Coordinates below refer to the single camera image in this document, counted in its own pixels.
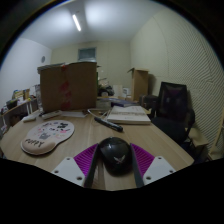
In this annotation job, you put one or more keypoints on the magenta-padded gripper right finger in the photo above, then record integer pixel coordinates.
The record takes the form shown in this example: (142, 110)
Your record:
(159, 169)

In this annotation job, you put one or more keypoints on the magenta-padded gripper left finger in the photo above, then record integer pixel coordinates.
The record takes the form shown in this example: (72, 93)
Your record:
(68, 170)

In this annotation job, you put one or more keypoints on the black computer mouse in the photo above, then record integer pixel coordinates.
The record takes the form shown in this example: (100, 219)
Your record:
(115, 156)

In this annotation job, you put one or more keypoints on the blue book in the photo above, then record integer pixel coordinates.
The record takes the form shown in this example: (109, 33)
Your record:
(120, 101)

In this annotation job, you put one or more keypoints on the small white remote control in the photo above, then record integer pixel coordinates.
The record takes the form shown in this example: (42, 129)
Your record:
(29, 118)

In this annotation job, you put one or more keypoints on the ceiling tube light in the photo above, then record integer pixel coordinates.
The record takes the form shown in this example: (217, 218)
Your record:
(76, 22)

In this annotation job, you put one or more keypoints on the pink printed mouse pad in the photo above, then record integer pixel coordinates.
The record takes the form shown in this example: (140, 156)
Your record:
(46, 137)

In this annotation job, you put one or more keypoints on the white paper sheet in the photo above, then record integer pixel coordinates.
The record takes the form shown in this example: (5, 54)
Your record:
(75, 114)

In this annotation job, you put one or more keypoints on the tall open cardboard box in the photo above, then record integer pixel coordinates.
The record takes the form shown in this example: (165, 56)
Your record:
(140, 85)

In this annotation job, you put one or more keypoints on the small wall window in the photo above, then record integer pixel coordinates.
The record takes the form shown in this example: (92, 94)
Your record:
(87, 54)

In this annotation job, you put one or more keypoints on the cluttered shelf unit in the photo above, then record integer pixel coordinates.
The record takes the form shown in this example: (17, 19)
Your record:
(18, 108)

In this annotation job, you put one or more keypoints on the round wall clock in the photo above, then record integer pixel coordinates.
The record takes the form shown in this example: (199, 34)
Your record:
(43, 59)

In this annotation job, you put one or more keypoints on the large brown cardboard box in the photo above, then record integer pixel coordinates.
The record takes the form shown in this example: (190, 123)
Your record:
(68, 86)

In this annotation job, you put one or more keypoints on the black office chair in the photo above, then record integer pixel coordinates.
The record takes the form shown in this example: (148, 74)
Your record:
(173, 110)

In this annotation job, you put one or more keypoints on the white open book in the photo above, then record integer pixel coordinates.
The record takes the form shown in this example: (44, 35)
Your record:
(129, 115)

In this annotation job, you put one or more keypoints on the black marker pen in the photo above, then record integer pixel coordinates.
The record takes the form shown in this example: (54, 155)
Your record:
(108, 124)

